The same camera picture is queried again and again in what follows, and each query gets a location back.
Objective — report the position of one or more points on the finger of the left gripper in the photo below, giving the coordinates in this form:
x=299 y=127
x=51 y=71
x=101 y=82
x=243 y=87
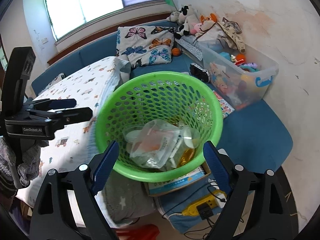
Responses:
x=49 y=104
x=73 y=116

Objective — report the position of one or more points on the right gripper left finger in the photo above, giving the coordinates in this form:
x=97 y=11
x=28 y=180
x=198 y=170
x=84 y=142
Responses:
x=52 y=215

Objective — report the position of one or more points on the clear plastic packaging bag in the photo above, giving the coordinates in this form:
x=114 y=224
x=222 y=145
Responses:
x=154 y=144

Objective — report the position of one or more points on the green plastic mesh basket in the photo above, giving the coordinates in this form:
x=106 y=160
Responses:
x=170 y=96

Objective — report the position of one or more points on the clear plastic bottle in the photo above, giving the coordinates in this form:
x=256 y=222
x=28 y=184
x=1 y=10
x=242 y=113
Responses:
x=190 y=136

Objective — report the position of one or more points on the white paper sleeve cup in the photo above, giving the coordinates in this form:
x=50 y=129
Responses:
x=131 y=133

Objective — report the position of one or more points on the yellow snack wrapper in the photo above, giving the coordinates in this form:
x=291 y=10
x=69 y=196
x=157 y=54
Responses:
x=186 y=157

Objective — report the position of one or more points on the white milk carton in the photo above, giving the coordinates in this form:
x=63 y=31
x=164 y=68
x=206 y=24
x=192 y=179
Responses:
x=171 y=163

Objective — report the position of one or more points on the grey knit gloved left hand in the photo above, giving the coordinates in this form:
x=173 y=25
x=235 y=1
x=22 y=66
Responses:
x=25 y=172

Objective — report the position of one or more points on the grey star blanket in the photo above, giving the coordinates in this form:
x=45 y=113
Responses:
x=126 y=200

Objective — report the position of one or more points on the yellow power strip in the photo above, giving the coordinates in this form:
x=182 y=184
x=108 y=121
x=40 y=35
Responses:
x=211 y=200

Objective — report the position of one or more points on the red plastic stool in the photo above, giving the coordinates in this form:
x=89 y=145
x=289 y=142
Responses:
x=145 y=232

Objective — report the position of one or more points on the white charger adapter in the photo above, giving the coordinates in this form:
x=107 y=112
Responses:
x=222 y=152

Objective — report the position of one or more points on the cardboard box with booklet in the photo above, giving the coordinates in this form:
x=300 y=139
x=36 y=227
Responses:
x=166 y=187

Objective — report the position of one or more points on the butterfly print pillow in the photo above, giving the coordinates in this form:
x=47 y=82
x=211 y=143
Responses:
x=145 y=45

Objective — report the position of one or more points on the small orange ball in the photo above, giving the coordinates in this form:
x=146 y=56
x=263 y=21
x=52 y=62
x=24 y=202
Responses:
x=176 y=52

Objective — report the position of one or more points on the checked blue white cloth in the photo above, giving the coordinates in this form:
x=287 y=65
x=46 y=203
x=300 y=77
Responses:
x=189 y=43

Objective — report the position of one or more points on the clear plastic toy storage box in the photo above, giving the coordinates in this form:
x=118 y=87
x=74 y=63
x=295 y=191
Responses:
x=242 y=78

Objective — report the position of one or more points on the black white cow plush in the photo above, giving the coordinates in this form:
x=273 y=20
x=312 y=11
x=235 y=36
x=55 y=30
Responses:
x=186 y=20

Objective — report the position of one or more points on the pink plush toy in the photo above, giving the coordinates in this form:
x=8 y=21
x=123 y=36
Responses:
x=196 y=28

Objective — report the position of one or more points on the orange fox plush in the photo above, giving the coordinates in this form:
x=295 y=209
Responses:
x=207 y=21

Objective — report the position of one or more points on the patterned beige garment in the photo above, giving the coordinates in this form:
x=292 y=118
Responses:
x=233 y=34

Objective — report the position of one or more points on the black handheld camera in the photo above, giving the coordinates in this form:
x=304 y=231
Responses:
x=199 y=73

